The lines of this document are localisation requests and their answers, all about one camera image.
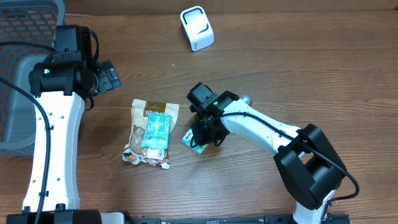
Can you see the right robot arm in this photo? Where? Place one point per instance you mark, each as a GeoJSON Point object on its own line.
{"type": "Point", "coordinates": [309, 166]}

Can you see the white barcode scanner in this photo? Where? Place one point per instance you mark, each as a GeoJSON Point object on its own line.
{"type": "Point", "coordinates": [196, 28]}

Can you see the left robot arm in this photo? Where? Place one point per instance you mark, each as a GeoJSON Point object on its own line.
{"type": "Point", "coordinates": [59, 88]}

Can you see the teal tissue pack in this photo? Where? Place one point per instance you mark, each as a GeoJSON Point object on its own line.
{"type": "Point", "coordinates": [191, 144]}

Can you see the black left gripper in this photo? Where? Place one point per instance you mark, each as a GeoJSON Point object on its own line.
{"type": "Point", "coordinates": [107, 76]}

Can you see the teal wafer packet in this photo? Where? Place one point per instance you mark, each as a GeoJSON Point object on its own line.
{"type": "Point", "coordinates": [157, 132]}

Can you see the brown snack bag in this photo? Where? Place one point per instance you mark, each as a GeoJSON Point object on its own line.
{"type": "Point", "coordinates": [133, 151]}

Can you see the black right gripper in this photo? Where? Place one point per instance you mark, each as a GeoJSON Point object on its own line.
{"type": "Point", "coordinates": [205, 139]}

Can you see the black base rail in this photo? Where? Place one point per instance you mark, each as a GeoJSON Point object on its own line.
{"type": "Point", "coordinates": [267, 219]}

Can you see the yellow dish soap bottle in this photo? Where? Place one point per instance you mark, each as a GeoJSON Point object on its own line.
{"type": "Point", "coordinates": [247, 99]}

